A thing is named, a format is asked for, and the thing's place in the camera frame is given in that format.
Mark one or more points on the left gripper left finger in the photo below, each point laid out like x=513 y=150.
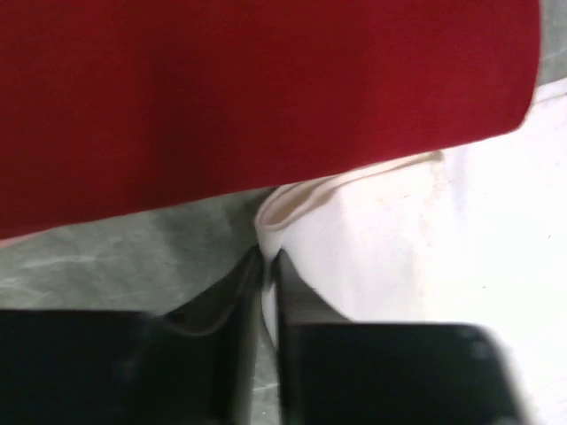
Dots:
x=212 y=308

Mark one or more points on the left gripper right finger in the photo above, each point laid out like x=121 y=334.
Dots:
x=297 y=304

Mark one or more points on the white t-shirt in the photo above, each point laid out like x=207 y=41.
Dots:
x=475 y=233

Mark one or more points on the red folded t-shirt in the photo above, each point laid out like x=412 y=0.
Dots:
x=117 y=107

